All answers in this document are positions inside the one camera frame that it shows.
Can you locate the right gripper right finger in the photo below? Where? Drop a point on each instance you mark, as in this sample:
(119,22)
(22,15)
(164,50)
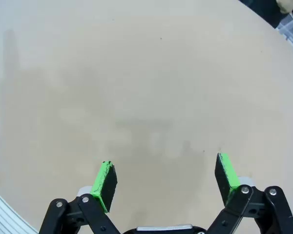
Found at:
(225,178)

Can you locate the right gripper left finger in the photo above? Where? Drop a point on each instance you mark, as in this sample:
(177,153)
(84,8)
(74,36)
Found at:
(105,185)

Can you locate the white ribbed panel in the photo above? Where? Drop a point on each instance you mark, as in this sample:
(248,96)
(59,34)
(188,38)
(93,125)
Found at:
(5,214)

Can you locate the beige rounded object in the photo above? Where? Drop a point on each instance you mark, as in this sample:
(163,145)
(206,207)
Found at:
(286,6)

